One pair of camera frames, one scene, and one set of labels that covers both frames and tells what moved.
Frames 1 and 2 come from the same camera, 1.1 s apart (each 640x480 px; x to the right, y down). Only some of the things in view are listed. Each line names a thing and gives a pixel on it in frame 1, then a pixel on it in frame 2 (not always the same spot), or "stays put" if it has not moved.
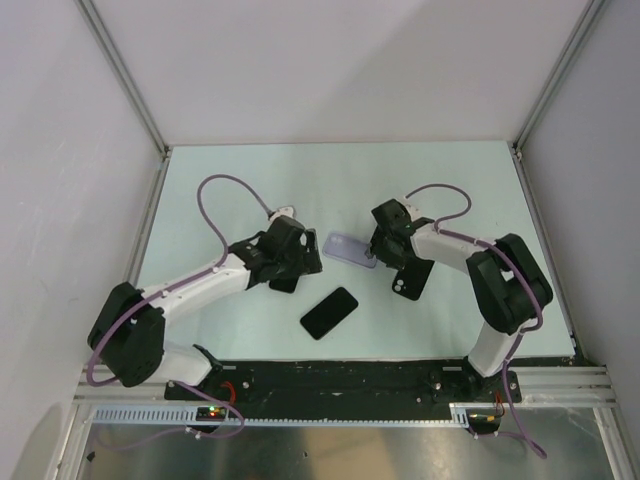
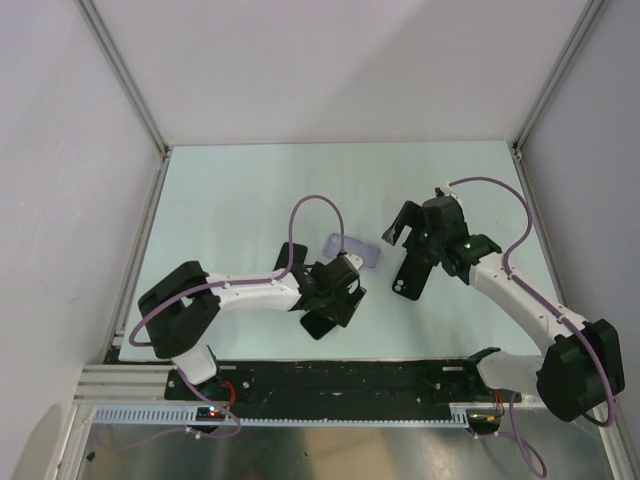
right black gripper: x=376 y=248 -> x=414 y=248
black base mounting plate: x=345 y=384 stays put
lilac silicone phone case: x=350 y=249 stays put
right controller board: x=483 y=421 stays put
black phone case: x=412 y=278 stays put
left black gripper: x=307 y=263 -> x=335 y=307
